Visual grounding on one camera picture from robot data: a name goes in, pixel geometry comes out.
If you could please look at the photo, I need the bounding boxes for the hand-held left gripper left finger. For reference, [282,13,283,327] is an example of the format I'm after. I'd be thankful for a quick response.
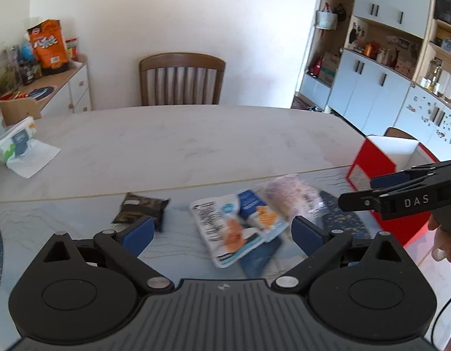
[26,216,175,295]

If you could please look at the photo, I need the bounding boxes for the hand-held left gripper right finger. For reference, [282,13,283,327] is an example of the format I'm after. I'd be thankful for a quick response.
[270,215,413,295]

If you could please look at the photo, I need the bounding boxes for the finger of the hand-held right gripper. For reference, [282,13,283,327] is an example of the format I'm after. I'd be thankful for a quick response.
[371,160,451,191]
[337,189,384,213]

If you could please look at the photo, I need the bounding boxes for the black snack packet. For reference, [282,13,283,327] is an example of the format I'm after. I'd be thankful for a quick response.
[111,192,170,232]

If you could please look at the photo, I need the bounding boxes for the red cardboard box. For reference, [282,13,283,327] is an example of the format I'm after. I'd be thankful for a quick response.
[347,135,440,247]

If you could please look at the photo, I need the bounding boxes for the pink and white packet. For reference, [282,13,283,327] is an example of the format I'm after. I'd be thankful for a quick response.
[264,175,325,221]

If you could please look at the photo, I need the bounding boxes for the blue cracker packet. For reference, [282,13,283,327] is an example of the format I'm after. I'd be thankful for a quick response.
[236,189,290,242]

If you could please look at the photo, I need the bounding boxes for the white snack packet orange picture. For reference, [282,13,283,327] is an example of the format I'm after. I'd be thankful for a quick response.
[189,195,266,268]

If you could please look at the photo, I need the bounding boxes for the white marble desktop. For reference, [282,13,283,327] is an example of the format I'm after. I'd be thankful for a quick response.
[0,104,451,351]

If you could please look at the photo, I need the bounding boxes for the person's right hand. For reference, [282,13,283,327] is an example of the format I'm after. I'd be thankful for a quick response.
[428,214,451,273]

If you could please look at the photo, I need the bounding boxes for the dark blue patterned packet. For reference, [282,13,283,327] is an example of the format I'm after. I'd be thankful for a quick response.
[318,190,374,240]

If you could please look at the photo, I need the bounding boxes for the white refrigerator with magnets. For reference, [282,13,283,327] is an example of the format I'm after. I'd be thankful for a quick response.
[394,80,451,159]

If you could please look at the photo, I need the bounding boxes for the glass jar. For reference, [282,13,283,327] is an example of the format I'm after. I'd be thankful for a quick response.
[426,56,443,88]

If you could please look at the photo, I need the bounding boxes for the white paper tissue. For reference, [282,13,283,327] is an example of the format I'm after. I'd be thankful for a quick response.
[8,140,61,179]

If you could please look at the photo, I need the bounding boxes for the brown cardboard box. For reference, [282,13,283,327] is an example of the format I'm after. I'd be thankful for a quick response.
[318,52,341,86]

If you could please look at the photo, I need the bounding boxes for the red bag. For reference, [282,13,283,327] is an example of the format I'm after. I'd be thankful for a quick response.
[308,56,324,77]

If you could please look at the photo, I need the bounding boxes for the white sideboard cabinet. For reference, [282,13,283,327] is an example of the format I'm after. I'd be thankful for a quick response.
[28,56,92,119]

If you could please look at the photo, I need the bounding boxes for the tissue pack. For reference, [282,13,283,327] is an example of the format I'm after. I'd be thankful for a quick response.
[0,116,37,164]

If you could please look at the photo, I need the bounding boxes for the round dark coaster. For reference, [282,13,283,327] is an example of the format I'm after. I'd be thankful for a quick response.
[26,85,57,100]

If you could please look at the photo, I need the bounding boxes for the hanging light blue bag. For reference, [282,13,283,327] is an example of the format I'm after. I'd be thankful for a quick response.
[316,3,338,30]

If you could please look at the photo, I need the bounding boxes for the wooden slat-back chair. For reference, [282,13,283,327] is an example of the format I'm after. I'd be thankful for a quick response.
[139,53,226,106]

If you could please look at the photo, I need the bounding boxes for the dark bottles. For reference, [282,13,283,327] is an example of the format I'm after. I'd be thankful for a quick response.
[18,58,43,85]

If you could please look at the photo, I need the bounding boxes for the jar with red lid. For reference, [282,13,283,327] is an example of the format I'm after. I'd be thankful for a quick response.
[65,37,80,62]

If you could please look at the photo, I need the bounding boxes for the large orange snack bag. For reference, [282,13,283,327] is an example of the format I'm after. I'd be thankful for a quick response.
[27,19,70,77]

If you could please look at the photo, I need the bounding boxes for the glass terrarium with plants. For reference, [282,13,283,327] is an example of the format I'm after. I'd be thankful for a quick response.
[0,44,23,97]

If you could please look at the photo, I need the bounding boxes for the white wall cabinet unit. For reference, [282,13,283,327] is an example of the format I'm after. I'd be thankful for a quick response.
[291,0,451,154]

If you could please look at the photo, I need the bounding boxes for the black cable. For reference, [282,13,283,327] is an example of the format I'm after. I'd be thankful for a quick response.
[430,287,451,348]

